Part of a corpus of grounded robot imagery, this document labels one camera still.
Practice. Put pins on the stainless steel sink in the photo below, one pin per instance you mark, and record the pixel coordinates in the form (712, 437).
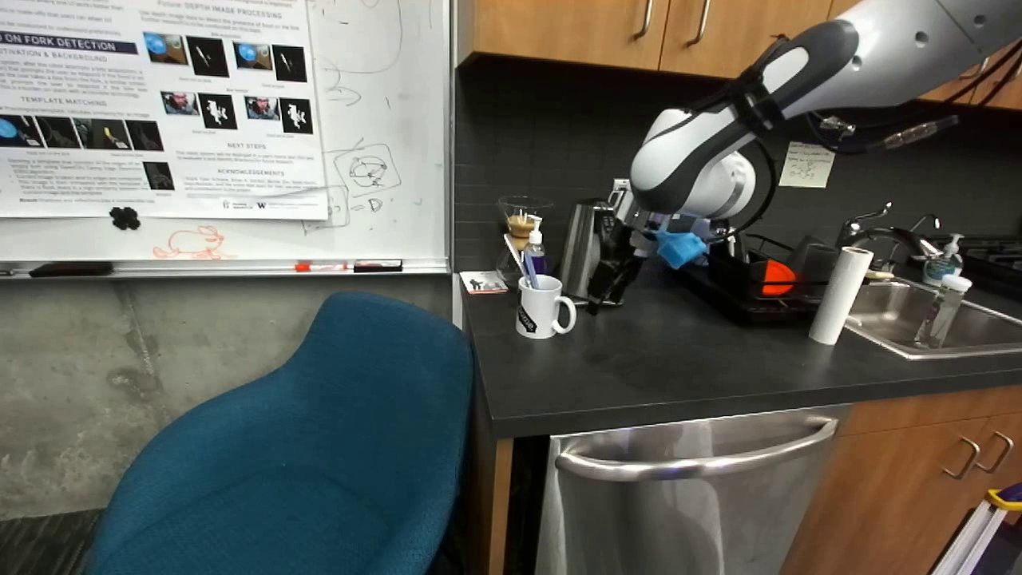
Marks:
(894, 315)

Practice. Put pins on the white paper note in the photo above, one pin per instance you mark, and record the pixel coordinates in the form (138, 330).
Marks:
(806, 165)

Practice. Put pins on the bundle of pens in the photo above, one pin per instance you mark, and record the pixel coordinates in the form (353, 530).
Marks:
(528, 267)

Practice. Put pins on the black magnet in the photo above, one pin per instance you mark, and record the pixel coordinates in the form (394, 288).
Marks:
(124, 217)

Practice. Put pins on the white and yellow frame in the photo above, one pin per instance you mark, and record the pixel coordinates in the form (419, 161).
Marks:
(978, 535)

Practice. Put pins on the glass pour-over coffee maker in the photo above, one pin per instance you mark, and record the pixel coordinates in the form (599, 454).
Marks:
(517, 224)

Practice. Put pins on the black dish rack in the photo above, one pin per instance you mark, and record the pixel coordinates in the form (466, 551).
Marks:
(734, 291)

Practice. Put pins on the soap pump bottle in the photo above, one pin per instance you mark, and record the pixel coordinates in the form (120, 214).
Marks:
(942, 263)

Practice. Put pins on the stainless steel dishwasher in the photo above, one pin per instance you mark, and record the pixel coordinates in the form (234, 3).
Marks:
(687, 511)

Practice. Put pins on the wooden base cabinet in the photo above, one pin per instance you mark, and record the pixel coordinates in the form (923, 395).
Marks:
(902, 487)

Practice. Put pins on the orange bowl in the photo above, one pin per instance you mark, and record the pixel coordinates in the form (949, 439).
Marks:
(778, 278)

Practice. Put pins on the clear pump bottle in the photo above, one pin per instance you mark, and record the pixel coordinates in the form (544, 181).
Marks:
(944, 311)

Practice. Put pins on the whiteboard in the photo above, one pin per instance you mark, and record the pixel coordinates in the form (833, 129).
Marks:
(383, 120)

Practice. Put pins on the paper towel roll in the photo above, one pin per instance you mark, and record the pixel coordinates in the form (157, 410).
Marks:
(838, 295)

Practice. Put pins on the white mug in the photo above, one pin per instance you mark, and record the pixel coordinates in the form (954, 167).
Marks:
(541, 310)

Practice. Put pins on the stainless steel kettle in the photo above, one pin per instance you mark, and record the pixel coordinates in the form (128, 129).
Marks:
(581, 243)

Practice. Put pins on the chrome tap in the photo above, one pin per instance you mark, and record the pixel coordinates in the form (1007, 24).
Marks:
(874, 233)

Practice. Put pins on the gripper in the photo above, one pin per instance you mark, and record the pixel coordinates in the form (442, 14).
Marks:
(620, 238)

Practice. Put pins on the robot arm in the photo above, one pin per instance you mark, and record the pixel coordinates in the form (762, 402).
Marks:
(886, 48)

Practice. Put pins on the black whiteboard eraser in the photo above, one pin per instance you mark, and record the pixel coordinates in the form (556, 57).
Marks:
(70, 270)

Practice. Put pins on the red marker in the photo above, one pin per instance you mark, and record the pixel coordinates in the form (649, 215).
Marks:
(321, 267)

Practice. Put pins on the blue upholstered chair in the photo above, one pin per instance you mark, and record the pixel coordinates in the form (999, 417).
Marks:
(319, 447)

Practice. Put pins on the research poster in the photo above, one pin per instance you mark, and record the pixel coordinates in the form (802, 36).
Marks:
(160, 104)

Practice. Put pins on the black cup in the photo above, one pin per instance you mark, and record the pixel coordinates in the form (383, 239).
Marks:
(814, 259)

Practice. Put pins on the small purple spray bottle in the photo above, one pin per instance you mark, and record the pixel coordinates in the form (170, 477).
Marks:
(536, 249)

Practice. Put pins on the small printed card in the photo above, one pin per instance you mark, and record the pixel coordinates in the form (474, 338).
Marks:
(482, 282)

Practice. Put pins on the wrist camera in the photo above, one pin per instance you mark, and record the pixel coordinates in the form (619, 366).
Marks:
(680, 247)

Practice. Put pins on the wooden wall cabinet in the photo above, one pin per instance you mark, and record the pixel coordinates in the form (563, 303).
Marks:
(575, 28)

